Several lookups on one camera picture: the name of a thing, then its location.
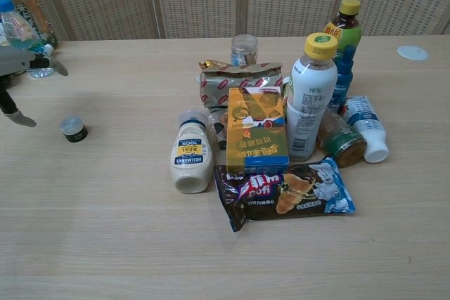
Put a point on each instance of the green-labelled amber glass jar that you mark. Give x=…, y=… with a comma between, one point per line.
x=342, y=138

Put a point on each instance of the white bottle yellow cap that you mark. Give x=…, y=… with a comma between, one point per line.
x=309, y=103

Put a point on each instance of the Hellmann's mayonnaise squeeze bottle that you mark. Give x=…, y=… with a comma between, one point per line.
x=191, y=159

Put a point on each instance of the small silver-lidded black jar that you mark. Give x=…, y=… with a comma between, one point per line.
x=74, y=130

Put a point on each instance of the white blue-labelled bottle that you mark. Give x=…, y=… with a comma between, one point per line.
x=367, y=124

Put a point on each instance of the clear plastic jar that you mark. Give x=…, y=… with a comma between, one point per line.
x=244, y=50

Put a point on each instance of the blue-capped clear drink bottle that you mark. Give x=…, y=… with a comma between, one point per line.
x=21, y=33

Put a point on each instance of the olive red-patterned snack bag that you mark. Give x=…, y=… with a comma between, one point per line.
x=225, y=85

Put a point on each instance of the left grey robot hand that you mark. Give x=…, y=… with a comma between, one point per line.
x=14, y=58

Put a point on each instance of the blue plastic bottle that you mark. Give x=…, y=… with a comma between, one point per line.
x=342, y=84

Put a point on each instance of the yellow snack box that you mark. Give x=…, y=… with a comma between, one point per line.
x=256, y=131

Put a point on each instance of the green tea bottle yellow cap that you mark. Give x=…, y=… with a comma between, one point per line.
x=348, y=27

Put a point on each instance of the clear wrapped dark snack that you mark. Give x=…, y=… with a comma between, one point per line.
x=218, y=128

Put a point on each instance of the green-labelled tea bottle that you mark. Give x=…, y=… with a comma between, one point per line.
x=30, y=12

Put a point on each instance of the Dofi chocolate bread packet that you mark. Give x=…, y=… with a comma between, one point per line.
x=281, y=192

